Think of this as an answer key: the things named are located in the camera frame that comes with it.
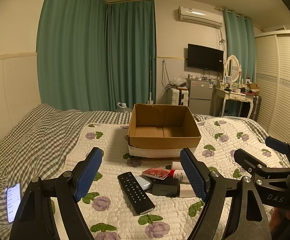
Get small white box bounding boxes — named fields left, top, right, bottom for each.
left=179, top=184, right=196, bottom=198

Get white bottle red cap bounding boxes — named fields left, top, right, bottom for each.
left=168, top=170, right=189, bottom=183

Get black rectangular pouch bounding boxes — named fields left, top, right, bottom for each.
left=147, top=178, right=179, bottom=197

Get silver mini fridge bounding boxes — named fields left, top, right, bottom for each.
left=187, top=79, right=213, bottom=115

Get oval vanity mirror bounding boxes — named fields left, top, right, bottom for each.
left=224, top=55, right=241, bottom=83

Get light blue case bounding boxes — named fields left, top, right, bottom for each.
left=136, top=176, right=153, bottom=191

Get white suitcase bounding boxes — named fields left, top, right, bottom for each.
left=167, top=88, right=189, bottom=106

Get white louvered wardrobe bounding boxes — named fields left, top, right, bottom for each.
left=255, top=30, right=290, bottom=141

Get smartphone with lit screen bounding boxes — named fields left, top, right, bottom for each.
left=6, top=183, right=22, bottom=224

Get red patterned card box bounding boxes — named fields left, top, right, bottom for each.
left=142, top=168, right=170, bottom=180

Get white air conditioner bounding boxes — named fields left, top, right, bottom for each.
left=178, top=6, right=224, bottom=28

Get black hanging cable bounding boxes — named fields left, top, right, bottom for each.
left=161, top=60, right=172, bottom=92

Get clear water jug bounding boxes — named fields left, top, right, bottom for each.
left=115, top=102, right=132, bottom=113

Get green curtain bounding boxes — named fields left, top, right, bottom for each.
left=223, top=9, right=256, bottom=82
left=36, top=0, right=156, bottom=111

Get black remote control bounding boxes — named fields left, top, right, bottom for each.
left=117, top=172, right=155, bottom=215

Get brown cardboard box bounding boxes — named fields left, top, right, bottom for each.
left=127, top=103, right=201, bottom=150

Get black wall television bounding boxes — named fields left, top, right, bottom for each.
left=187, top=44, right=224, bottom=73

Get white dressing table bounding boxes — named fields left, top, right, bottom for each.
left=213, top=88, right=254, bottom=118

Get grey checked bed sheet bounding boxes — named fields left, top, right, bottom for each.
left=0, top=104, right=279, bottom=239

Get white plastic tube bottle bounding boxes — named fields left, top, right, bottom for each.
left=165, top=161, right=183, bottom=170

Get white mop pole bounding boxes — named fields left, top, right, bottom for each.
left=147, top=56, right=153, bottom=105

